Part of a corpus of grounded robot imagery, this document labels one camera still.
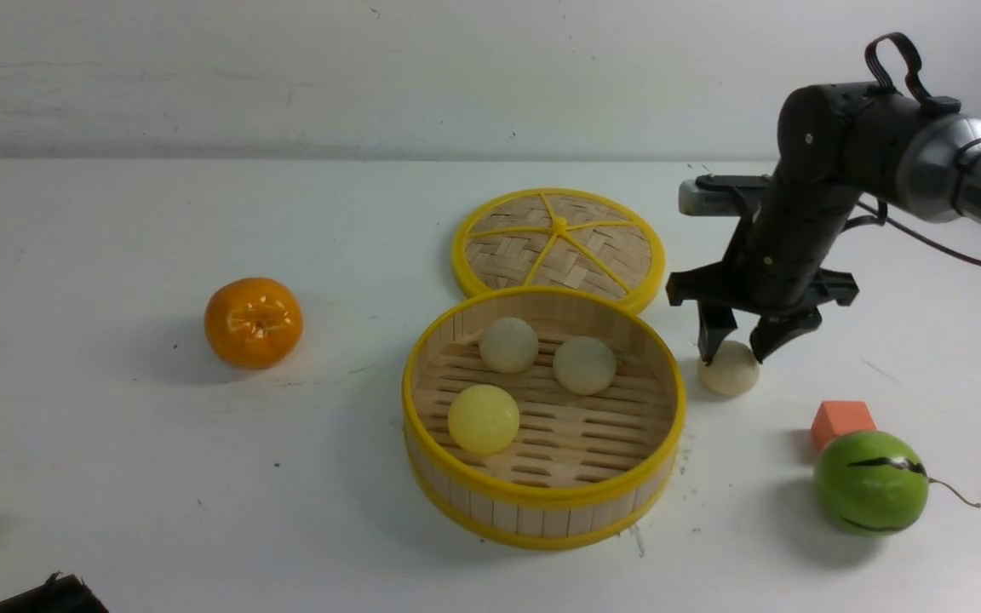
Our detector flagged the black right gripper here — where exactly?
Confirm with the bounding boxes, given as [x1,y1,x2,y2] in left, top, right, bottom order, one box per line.
[666,183,860,365]

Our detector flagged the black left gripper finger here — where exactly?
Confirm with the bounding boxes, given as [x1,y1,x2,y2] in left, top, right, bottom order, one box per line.
[0,573,109,613]

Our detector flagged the white bun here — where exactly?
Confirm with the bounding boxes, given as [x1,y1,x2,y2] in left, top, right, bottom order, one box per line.
[697,339,760,398]
[553,336,618,396]
[478,317,540,374]

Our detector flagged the yellow bun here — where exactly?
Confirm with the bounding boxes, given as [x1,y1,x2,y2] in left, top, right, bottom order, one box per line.
[446,384,520,456]

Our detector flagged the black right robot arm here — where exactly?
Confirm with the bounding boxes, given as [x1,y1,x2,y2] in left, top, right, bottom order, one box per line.
[666,32,981,364]

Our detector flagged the yellow woven steamer lid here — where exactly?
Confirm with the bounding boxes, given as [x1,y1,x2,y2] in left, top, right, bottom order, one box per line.
[449,187,666,313]

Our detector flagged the yellow bamboo steamer tray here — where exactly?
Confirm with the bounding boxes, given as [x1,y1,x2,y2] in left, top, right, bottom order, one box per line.
[401,286,686,550]

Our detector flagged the orange cube block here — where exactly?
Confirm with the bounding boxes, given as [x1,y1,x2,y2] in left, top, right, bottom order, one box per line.
[809,400,876,453]

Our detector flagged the green toy melon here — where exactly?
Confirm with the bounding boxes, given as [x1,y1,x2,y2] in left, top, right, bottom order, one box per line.
[812,430,981,538]

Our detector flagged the orange toy tangerine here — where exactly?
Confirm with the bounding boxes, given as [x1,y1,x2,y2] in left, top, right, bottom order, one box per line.
[204,277,304,370]

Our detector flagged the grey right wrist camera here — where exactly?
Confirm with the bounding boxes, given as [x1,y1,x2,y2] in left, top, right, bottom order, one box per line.
[678,174,770,218]

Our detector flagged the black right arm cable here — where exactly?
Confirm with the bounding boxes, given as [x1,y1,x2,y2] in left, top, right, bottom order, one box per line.
[844,140,981,312]

